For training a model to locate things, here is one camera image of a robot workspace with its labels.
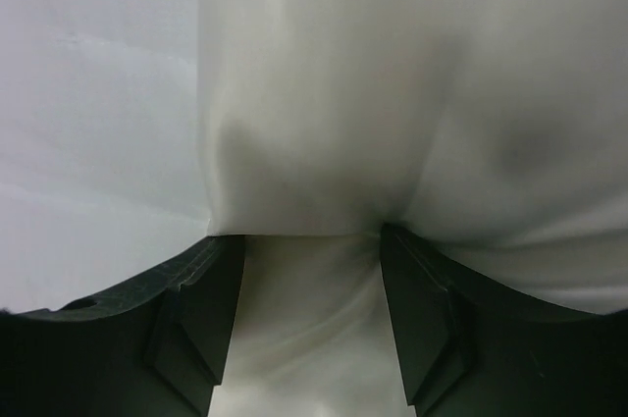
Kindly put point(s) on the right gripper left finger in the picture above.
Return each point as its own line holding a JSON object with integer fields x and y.
{"x": 156, "y": 344}

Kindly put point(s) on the cream pillowcase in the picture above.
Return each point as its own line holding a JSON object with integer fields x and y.
{"x": 496, "y": 129}

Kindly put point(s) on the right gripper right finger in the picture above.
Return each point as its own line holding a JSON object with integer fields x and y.
{"x": 470, "y": 346}

